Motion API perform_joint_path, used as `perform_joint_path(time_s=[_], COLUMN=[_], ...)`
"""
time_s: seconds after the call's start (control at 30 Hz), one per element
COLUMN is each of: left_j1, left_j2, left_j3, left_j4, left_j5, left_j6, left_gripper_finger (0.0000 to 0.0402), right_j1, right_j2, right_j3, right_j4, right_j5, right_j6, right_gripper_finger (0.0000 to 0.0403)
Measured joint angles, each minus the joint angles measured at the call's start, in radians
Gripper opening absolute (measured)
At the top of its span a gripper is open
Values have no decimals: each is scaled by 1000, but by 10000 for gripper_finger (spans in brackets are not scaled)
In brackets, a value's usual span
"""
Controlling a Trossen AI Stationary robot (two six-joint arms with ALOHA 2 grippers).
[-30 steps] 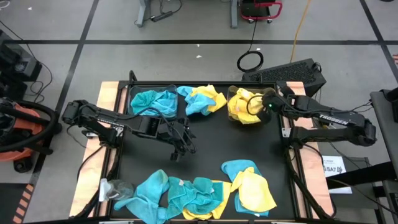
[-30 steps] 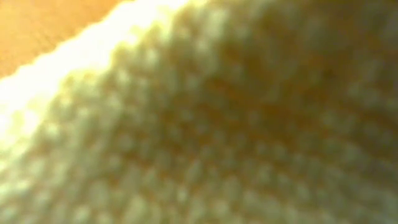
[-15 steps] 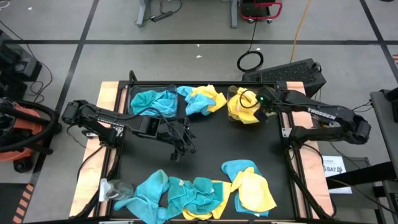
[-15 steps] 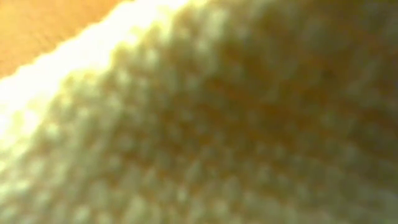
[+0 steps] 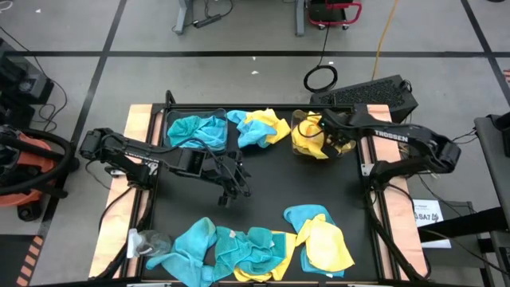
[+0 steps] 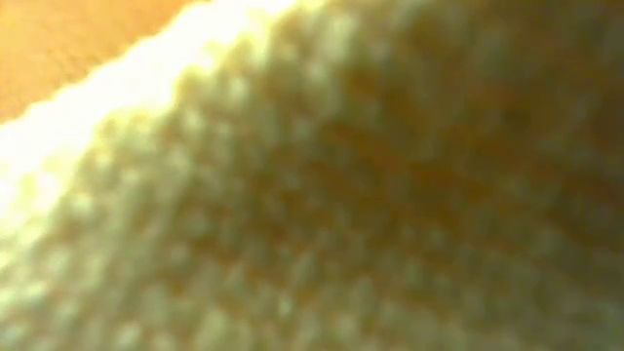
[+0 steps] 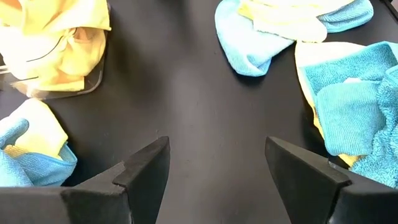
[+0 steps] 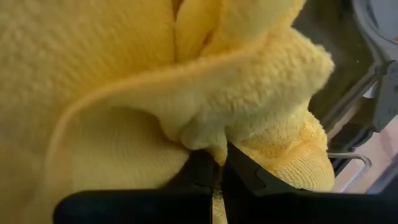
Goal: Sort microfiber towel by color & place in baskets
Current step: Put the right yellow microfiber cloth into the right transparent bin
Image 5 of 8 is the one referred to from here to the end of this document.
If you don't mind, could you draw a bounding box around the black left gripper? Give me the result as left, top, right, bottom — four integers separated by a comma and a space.
201, 153, 245, 208

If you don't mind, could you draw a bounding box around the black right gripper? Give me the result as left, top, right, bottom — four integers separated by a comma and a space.
318, 108, 362, 159

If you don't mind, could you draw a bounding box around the teal microfiber towel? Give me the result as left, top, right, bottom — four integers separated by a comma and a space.
167, 115, 205, 147
238, 226, 288, 277
214, 226, 256, 281

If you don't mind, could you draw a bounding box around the light blue microfiber towel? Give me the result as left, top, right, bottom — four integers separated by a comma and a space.
282, 204, 347, 279
145, 216, 219, 287
226, 109, 278, 149

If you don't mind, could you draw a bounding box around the clear plastic basket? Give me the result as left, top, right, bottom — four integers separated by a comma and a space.
162, 107, 230, 155
290, 108, 359, 160

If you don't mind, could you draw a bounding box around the black perforated computer case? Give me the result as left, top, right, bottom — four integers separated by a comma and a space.
309, 74, 420, 129

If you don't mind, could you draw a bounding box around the white paper sign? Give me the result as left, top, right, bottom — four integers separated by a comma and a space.
411, 198, 453, 250

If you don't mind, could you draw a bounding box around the grey desk leg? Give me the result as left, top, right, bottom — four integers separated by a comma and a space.
171, 0, 195, 36
293, 0, 307, 37

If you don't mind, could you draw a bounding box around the red-framed black cart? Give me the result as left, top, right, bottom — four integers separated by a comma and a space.
304, 0, 363, 31

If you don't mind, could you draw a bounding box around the dark grey side table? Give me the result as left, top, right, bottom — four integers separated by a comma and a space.
473, 112, 510, 244

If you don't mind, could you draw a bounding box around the black power strip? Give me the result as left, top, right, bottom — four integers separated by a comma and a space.
192, 14, 223, 29

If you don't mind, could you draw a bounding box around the black equipment stack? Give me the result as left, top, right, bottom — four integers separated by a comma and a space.
0, 37, 56, 129

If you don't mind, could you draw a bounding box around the coiled black cable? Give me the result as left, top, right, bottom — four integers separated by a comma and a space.
303, 22, 339, 94

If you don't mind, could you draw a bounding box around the black cable bundle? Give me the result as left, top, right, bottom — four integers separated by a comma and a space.
364, 187, 431, 282

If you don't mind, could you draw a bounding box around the yellow extension cord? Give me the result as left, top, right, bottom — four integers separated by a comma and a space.
371, 0, 400, 81

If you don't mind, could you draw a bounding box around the orange shop vacuum with hose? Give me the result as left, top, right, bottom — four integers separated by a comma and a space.
0, 124, 77, 222

